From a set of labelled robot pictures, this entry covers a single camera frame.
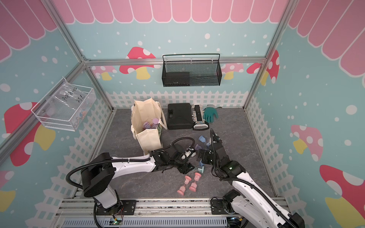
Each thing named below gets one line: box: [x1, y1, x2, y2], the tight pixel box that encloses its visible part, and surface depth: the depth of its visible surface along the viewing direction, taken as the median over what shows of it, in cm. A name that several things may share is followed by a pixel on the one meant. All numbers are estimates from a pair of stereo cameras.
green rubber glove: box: [203, 106, 219, 124], surface depth 118 cm
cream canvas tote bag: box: [130, 97, 168, 155], surface depth 89 cm
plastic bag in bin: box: [37, 77, 97, 131], surface depth 73 cm
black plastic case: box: [167, 103, 193, 130], surface depth 113 cm
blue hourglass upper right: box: [198, 134, 206, 143], surface depth 101 cm
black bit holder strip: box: [194, 104, 203, 122], surface depth 119 cm
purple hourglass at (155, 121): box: [152, 117, 160, 129], surface depth 99 cm
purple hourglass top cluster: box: [143, 121, 151, 130], surface depth 99 cm
